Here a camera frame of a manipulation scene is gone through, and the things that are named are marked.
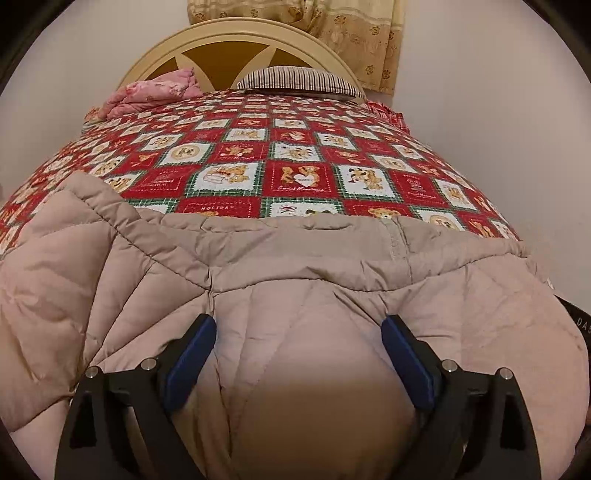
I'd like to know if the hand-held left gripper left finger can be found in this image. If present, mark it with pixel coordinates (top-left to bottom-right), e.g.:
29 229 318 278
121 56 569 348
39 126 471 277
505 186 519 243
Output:
55 314 217 480

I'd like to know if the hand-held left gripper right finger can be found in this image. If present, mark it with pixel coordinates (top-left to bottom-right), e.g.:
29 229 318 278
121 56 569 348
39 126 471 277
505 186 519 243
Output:
381 315 541 480

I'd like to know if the beige quilted jacket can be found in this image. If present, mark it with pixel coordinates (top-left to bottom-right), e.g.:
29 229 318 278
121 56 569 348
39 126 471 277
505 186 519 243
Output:
0 172 589 480

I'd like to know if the red bear-print bedspread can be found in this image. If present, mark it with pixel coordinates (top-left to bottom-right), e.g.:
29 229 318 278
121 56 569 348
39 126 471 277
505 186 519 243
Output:
0 88 520 259

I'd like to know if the red plaid cloth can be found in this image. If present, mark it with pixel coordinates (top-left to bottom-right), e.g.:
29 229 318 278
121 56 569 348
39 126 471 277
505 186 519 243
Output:
365 102 409 133

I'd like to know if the pink folded quilt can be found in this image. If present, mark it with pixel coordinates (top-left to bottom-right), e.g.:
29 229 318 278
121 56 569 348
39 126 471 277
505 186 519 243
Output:
85 68 204 121

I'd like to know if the striped pillow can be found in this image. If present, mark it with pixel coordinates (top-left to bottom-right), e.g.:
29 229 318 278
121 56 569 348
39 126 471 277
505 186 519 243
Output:
236 66 365 100

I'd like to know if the cream wooden headboard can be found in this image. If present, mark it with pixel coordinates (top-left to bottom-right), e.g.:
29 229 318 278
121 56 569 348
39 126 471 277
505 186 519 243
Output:
115 17 368 100

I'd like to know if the beige floral curtain panel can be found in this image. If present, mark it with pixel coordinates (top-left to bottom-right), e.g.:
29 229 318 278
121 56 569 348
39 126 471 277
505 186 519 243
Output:
300 0 408 96
187 0 308 26

